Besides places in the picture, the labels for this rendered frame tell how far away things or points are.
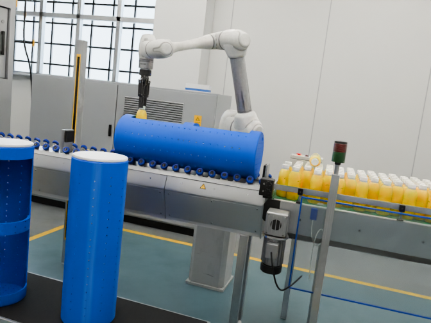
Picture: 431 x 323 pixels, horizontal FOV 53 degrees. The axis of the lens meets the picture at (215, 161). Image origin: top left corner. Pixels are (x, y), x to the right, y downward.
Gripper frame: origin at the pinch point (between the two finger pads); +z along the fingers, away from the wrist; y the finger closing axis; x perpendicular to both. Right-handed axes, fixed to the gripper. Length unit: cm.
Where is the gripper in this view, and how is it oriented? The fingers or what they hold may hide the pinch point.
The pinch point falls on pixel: (142, 102)
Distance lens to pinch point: 273.4
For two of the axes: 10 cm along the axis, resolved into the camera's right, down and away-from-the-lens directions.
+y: -2.7, 1.1, -9.6
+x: 9.6, 1.4, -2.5
